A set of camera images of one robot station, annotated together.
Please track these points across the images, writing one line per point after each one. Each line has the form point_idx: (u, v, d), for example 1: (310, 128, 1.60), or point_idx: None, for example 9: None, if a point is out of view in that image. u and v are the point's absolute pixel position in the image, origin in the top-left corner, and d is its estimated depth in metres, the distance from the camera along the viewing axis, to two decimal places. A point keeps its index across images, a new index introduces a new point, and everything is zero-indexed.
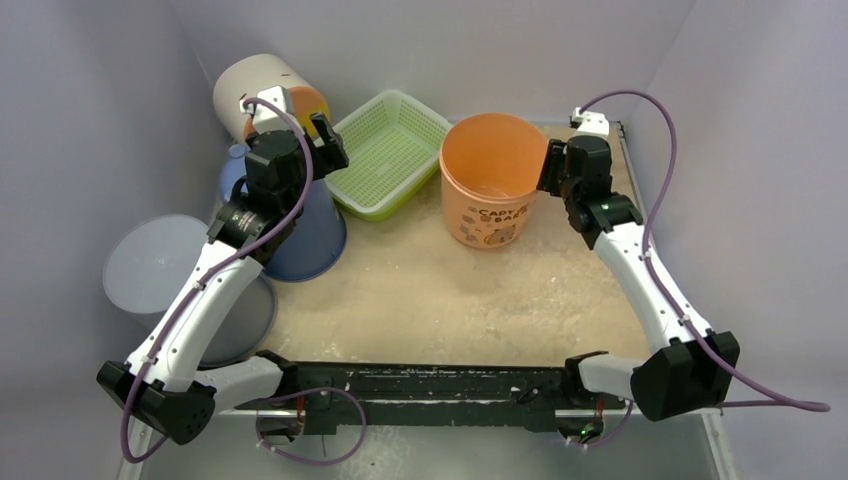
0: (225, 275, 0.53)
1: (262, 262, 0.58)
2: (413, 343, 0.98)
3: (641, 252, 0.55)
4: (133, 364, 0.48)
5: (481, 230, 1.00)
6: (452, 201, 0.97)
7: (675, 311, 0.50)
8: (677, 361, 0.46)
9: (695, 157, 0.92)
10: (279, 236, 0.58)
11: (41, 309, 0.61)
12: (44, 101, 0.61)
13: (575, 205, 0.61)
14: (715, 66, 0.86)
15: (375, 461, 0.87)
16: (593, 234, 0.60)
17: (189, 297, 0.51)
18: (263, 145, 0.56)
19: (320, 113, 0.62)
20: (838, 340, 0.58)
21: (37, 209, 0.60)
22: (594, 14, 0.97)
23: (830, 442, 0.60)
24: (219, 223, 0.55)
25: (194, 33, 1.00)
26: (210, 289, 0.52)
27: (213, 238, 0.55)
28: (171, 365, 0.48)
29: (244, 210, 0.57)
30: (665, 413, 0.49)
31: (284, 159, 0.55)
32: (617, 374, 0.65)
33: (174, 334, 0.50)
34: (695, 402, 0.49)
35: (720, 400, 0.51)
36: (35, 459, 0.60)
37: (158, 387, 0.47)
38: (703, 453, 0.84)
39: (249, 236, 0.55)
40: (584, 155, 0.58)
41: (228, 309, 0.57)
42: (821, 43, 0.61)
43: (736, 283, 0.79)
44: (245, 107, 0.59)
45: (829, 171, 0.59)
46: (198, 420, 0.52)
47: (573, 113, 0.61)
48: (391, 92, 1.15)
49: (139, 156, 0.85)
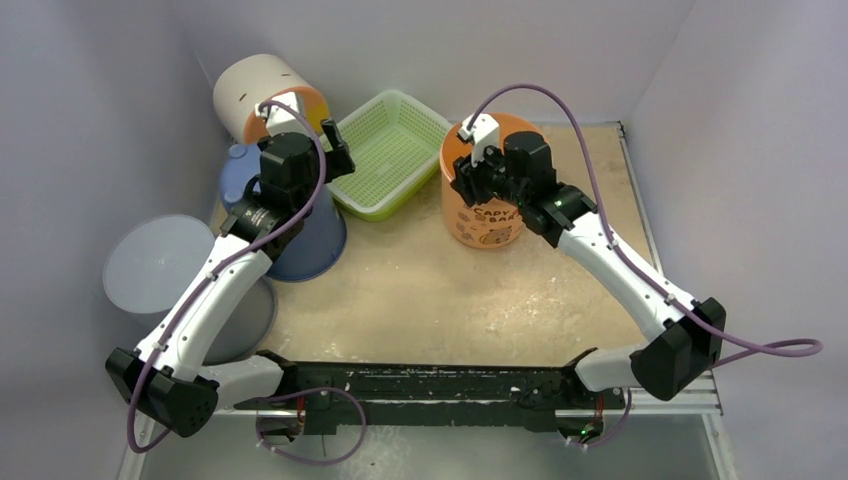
0: (237, 267, 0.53)
1: (271, 258, 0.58)
2: (413, 344, 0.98)
3: (608, 241, 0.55)
4: (143, 350, 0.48)
5: (477, 229, 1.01)
6: (452, 200, 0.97)
7: (660, 292, 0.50)
8: (678, 344, 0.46)
9: (696, 157, 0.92)
10: (289, 233, 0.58)
11: (41, 309, 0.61)
12: (43, 100, 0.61)
13: (528, 210, 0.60)
14: (715, 64, 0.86)
15: (375, 461, 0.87)
16: (553, 232, 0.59)
17: (201, 287, 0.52)
18: (276, 143, 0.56)
19: (330, 118, 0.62)
20: (838, 340, 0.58)
21: (37, 208, 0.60)
22: (594, 14, 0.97)
23: (832, 442, 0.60)
24: (233, 217, 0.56)
25: (194, 34, 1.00)
26: (221, 280, 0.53)
27: (227, 231, 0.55)
28: (180, 353, 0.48)
29: (257, 207, 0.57)
30: (674, 388, 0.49)
31: (297, 158, 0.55)
32: (610, 361, 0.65)
33: (185, 322, 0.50)
34: (695, 370, 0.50)
35: (716, 359, 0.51)
36: (35, 459, 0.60)
37: (167, 375, 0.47)
38: (703, 453, 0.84)
39: (262, 231, 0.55)
40: (528, 157, 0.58)
41: (236, 302, 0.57)
42: (820, 42, 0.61)
43: (736, 283, 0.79)
44: (260, 110, 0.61)
45: (828, 170, 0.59)
46: (201, 413, 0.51)
47: (462, 131, 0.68)
48: (392, 92, 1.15)
49: (139, 155, 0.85)
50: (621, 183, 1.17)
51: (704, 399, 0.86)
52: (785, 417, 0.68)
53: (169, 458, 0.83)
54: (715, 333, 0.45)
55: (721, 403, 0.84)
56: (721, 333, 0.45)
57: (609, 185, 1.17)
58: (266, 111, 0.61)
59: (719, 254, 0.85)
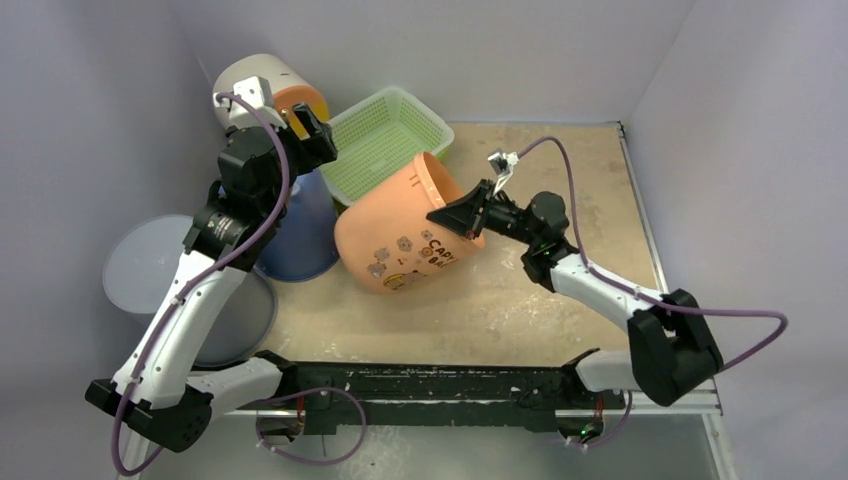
0: (203, 288, 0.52)
1: (242, 268, 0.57)
2: (413, 343, 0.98)
3: (585, 267, 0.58)
4: (119, 383, 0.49)
5: (404, 263, 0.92)
6: (400, 223, 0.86)
7: (628, 291, 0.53)
8: (650, 326, 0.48)
9: (696, 157, 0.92)
10: (259, 242, 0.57)
11: (42, 309, 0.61)
12: (45, 100, 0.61)
13: (527, 258, 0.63)
14: (715, 64, 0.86)
15: (374, 461, 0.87)
16: (548, 279, 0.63)
17: (169, 313, 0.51)
18: (235, 145, 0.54)
19: (301, 102, 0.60)
20: (840, 340, 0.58)
21: (39, 208, 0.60)
22: (593, 14, 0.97)
23: (833, 442, 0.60)
24: (196, 230, 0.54)
25: (194, 34, 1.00)
26: (189, 304, 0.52)
27: (190, 248, 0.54)
28: (157, 383, 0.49)
29: (221, 214, 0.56)
30: (674, 384, 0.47)
31: (260, 159, 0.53)
32: (617, 369, 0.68)
33: (156, 353, 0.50)
34: (694, 369, 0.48)
35: (722, 363, 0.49)
36: (36, 459, 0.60)
37: (145, 408, 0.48)
38: (703, 453, 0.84)
39: (227, 246, 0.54)
40: (547, 226, 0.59)
41: (215, 315, 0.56)
42: (819, 42, 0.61)
43: (736, 283, 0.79)
44: (219, 102, 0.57)
45: (828, 170, 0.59)
46: (195, 427, 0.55)
47: (500, 160, 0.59)
48: (392, 89, 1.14)
49: (139, 156, 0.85)
50: (621, 183, 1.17)
51: (705, 399, 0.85)
52: (784, 416, 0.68)
53: (169, 459, 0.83)
54: (676, 308, 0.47)
55: (721, 403, 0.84)
56: (685, 310, 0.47)
57: (610, 185, 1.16)
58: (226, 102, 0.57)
59: (718, 254, 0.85)
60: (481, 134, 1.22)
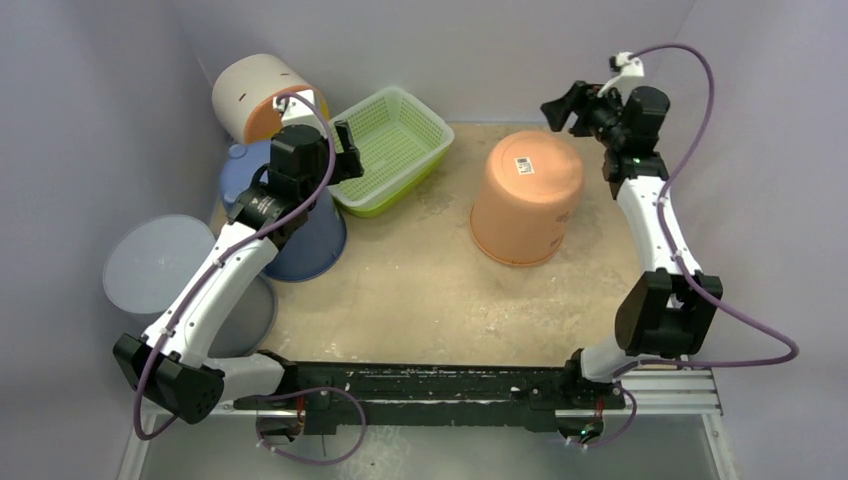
0: (244, 254, 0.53)
1: (277, 246, 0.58)
2: (413, 344, 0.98)
3: (656, 199, 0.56)
4: (151, 336, 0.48)
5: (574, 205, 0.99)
6: None
7: (670, 248, 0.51)
8: (656, 286, 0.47)
9: (696, 156, 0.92)
10: (294, 222, 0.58)
11: (40, 310, 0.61)
12: (45, 100, 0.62)
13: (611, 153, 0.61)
14: (715, 63, 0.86)
15: (375, 461, 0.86)
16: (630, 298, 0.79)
17: (209, 272, 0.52)
18: (287, 132, 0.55)
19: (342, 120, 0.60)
20: (840, 339, 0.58)
21: (38, 209, 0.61)
22: (590, 15, 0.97)
23: (838, 445, 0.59)
24: (240, 206, 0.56)
25: (194, 35, 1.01)
26: (228, 267, 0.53)
27: (233, 219, 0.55)
28: (188, 339, 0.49)
29: (263, 196, 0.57)
30: (639, 334, 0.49)
31: (308, 149, 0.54)
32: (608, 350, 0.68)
33: (192, 309, 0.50)
34: (666, 336, 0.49)
35: (697, 347, 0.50)
36: (35, 457, 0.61)
37: (175, 359, 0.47)
38: (703, 453, 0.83)
39: (268, 219, 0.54)
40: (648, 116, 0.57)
41: (245, 286, 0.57)
42: (819, 42, 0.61)
43: (733, 285, 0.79)
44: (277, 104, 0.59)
45: (831, 171, 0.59)
46: (205, 403, 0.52)
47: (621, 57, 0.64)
48: (392, 89, 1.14)
49: (138, 156, 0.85)
50: None
51: (705, 398, 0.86)
52: (784, 416, 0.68)
53: (168, 458, 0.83)
54: (704, 295, 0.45)
55: (721, 403, 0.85)
56: (711, 298, 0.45)
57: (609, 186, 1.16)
58: (283, 104, 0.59)
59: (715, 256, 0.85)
60: (481, 134, 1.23)
